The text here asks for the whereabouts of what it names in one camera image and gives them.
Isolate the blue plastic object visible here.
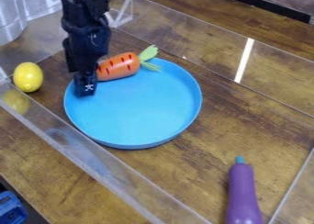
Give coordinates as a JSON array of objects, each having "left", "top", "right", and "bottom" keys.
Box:
[{"left": 0, "top": 191, "right": 28, "bottom": 224}]

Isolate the black bar in background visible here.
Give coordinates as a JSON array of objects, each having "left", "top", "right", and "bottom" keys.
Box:
[{"left": 233, "top": 0, "right": 311, "bottom": 24}]

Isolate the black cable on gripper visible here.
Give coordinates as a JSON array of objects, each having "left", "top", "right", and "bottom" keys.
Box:
[{"left": 60, "top": 16, "right": 112, "bottom": 50}]

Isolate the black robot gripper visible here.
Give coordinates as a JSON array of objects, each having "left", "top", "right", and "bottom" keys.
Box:
[{"left": 61, "top": 16, "right": 112, "bottom": 98}]

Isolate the yellow toy lemon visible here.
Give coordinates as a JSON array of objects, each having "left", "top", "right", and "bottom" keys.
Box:
[{"left": 13, "top": 62, "right": 44, "bottom": 93}]

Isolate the blue round tray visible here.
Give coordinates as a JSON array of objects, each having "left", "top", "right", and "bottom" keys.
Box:
[{"left": 64, "top": 58, "right": 201, "bottom": 150}]

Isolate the clear acrylic enclosure wall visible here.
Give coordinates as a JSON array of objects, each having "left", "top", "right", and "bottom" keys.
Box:
[{"left": 0, "top": 0, "right": 314, "bottom": 224}]

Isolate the purple toy eggplant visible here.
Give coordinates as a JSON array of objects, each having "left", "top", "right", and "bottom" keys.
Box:
[{"left": 225, "top": 156, "right": 263, "bottom": 224}]

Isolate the white sheer curtain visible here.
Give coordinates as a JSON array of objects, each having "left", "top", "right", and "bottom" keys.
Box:
[{"left": 0, "top": 0, "right": 120, "bottom": 47}]

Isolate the orange toy carrot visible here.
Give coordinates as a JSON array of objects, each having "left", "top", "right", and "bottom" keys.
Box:
[{"left": 96, "top": 45, "right": 160, "bottom": 81}]

